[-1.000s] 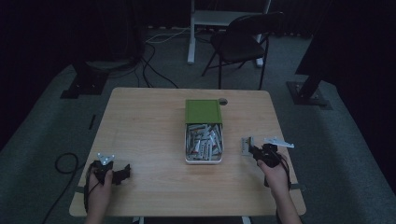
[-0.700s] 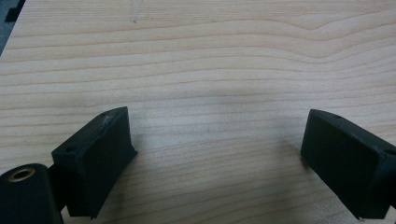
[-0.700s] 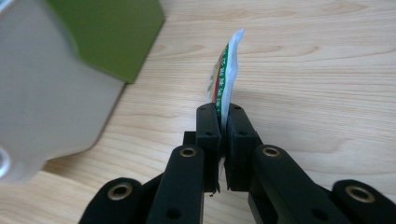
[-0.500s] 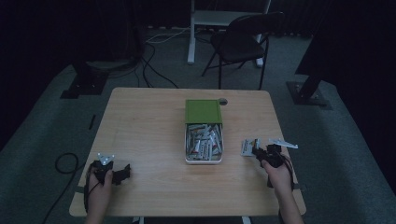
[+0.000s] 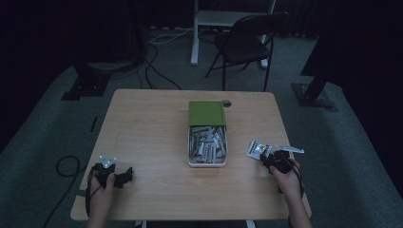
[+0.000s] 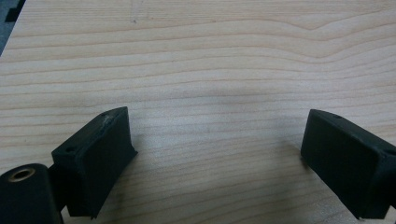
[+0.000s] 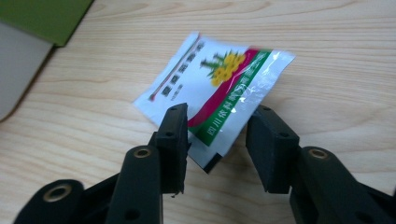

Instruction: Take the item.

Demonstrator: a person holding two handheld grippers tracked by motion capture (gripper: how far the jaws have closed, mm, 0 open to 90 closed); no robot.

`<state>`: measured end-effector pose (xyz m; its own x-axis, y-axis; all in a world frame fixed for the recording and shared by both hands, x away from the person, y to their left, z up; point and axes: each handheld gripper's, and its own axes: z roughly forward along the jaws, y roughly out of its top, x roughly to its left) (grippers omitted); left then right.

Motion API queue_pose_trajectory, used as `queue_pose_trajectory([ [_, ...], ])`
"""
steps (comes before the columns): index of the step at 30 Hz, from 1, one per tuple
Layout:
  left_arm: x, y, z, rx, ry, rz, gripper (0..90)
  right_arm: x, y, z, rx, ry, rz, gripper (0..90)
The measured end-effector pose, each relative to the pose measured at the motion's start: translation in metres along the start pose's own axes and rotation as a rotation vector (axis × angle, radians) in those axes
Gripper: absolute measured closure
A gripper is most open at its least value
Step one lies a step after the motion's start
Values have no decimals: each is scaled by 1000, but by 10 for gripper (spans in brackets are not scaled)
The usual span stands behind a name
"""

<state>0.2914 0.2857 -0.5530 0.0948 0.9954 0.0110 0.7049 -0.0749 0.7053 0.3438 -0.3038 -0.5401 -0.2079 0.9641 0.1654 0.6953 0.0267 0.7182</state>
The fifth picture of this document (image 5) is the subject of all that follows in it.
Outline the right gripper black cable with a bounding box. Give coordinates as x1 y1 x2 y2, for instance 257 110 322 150
278 158 306 196

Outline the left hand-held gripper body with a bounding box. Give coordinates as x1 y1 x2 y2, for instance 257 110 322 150
91 155 118 188

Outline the black looped floor cable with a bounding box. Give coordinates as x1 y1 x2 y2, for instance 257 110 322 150
42 155 88 228

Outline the person's right hand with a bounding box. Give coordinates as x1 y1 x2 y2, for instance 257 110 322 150
269 161 303 200

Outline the person's left hand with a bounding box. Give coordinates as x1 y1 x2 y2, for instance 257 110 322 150
89 173 116 211

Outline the black folding chair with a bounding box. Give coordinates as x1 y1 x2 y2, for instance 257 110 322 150
204 11 290 93

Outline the white floor cable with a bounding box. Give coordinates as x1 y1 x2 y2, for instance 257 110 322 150
147 28 195 45

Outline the dark curtain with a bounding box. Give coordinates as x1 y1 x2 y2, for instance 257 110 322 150
299 0 403 199

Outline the black floor cables bundle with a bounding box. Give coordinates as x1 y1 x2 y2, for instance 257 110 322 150
110 41 182 91

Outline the white desk frame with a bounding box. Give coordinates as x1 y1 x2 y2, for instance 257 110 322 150
190 0 277 69

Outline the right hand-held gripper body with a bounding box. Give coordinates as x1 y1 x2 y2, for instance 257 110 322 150
268 144 305 175

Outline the black stand with base plate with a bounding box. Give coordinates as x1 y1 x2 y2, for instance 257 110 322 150
292 74 338 112
61 61 112 102

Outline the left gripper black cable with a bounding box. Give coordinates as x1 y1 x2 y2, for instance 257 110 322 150
84 166 103 219

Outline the pile of silver packets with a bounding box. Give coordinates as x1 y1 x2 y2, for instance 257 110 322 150
189 125 227 164

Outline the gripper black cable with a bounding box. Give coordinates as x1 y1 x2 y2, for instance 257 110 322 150
278 158 306 196
84 166 103 219

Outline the silver sachet with red mark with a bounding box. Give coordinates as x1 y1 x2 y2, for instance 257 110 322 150
246 140 274 161

